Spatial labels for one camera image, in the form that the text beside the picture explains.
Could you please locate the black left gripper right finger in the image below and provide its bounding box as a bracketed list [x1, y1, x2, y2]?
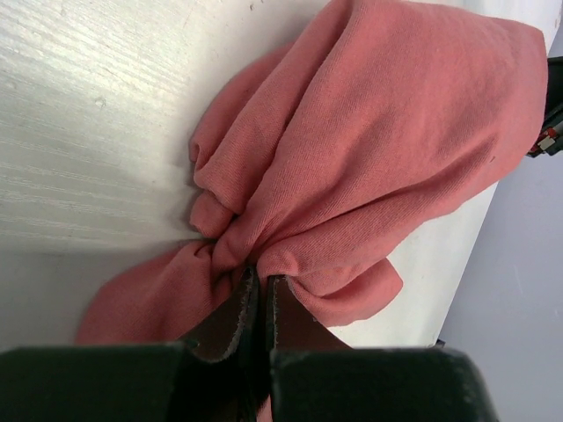
[266, 276, 498, 421]

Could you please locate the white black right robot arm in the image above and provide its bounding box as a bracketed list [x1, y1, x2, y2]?
[527, 56, 562, 158]

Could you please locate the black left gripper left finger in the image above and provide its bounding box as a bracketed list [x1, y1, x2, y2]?
[1, 268, 260, 421]

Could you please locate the salmon pink t shirt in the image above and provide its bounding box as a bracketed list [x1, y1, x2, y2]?
[76, 1, 547, 345]

